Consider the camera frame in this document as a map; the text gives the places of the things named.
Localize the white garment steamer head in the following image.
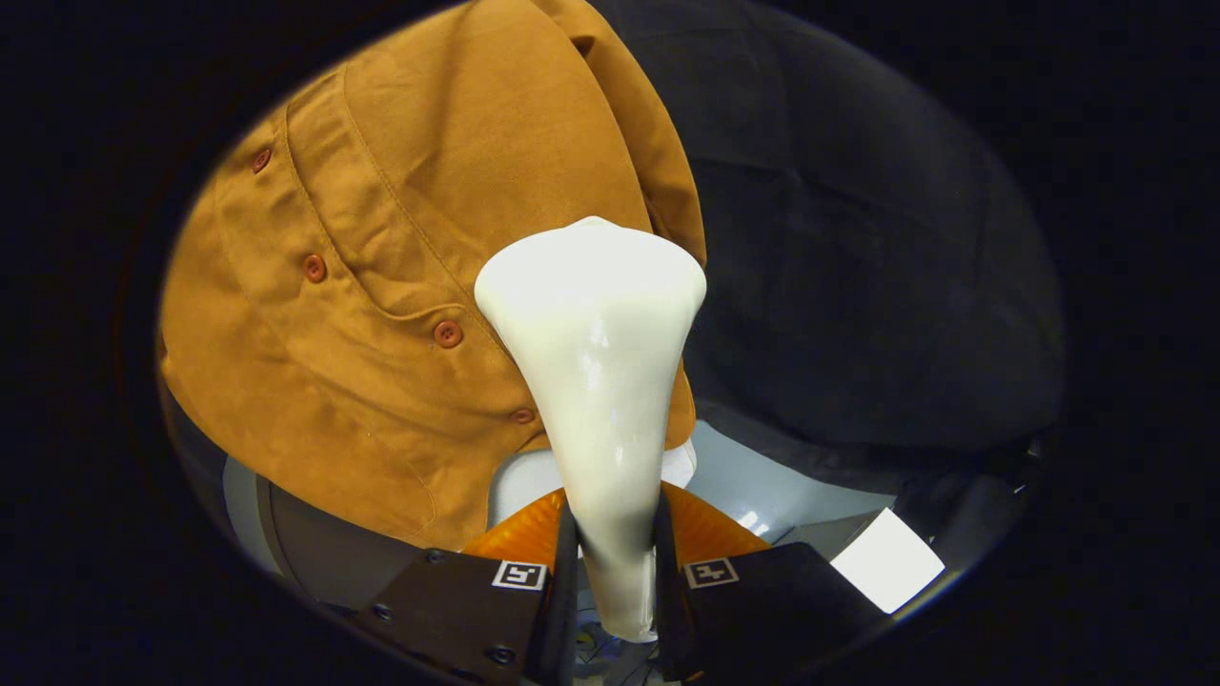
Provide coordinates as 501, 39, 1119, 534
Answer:
474, 215, 708, 644

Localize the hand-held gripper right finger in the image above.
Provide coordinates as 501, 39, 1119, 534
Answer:
652, 480, 889, 686

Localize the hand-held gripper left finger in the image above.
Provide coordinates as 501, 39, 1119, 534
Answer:
355, 486, 580, 686

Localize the white flat sheet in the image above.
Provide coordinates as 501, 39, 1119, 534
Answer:
829, 508, 946, 615

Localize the orange-brown button shirt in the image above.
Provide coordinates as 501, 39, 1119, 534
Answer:
157, 0, 708, 552

